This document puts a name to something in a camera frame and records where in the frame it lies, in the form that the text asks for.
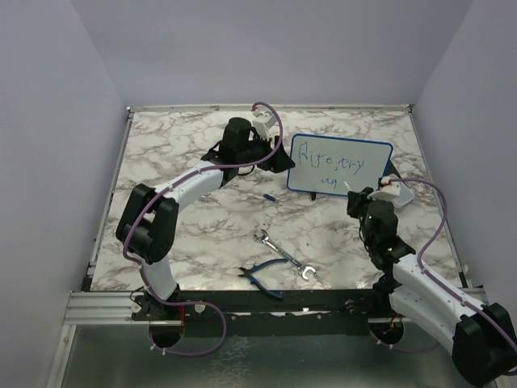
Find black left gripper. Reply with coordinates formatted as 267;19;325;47
237;131;295;173

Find blue white marker pen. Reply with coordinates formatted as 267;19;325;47
343;181;352;193

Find blue framed whiteboard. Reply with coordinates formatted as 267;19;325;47
287;133;394;196

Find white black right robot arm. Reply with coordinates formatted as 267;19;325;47
347;179;516;387

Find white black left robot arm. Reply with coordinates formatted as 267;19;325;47
116;110;295;319

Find white plastic box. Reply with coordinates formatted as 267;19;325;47
393;182;414;209

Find silver combination wrench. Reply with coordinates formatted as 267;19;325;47
254;230;317;281

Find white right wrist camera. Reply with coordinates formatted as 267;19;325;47
367;176;401;201

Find blue handled pliers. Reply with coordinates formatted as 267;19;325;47
237;258;289;301

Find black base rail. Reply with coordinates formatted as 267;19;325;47
131;274;421;336

